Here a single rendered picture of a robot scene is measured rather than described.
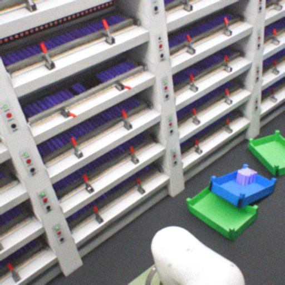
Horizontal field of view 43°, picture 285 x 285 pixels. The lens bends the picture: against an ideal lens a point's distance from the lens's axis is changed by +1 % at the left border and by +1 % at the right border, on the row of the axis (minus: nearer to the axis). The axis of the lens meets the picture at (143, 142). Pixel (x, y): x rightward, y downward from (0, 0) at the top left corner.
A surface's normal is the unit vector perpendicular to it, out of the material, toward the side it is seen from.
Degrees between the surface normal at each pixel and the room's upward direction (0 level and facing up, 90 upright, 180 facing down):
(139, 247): 0
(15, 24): 105
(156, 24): 90
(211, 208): 0
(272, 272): 0
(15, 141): 90
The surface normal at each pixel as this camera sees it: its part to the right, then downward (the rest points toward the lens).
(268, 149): -0.15, -0.81
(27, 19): 0.65, 0.56
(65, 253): 0.63, 0.36
